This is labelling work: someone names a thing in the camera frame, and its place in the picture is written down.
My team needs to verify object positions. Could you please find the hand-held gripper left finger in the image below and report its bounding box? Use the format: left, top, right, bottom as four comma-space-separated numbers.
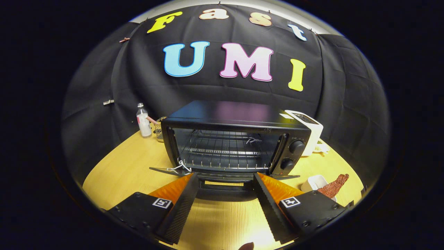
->
104, 173, 200, 244

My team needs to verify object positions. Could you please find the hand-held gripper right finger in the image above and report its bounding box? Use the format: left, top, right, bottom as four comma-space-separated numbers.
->
253, 172, 354, 243

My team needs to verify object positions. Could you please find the red-brown meat piece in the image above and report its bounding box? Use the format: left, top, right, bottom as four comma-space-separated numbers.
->
317, 174, 350, 199

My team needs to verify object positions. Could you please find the black toaster oven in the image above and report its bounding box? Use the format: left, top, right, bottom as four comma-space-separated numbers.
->
149, 101, 312, 202

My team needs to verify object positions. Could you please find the metal oven rack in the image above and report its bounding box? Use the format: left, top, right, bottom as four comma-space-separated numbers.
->
180, 130, 278, 170

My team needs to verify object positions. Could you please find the white pop-up toaster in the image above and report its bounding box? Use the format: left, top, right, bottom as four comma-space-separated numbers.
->
284, 110, 324, 157

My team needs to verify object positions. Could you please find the white ribbed dish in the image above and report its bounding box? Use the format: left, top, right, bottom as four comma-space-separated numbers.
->
300, 175, 337, 202

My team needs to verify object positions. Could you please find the white divided bean plate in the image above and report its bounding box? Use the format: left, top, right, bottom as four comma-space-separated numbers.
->
312, 141, 330, 154

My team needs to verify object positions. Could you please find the small clear plastic bottle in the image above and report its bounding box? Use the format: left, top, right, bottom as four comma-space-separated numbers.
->
136, 103, 152, 138

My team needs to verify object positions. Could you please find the white string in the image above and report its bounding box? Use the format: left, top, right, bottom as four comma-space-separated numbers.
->
166, 158, 192, 175

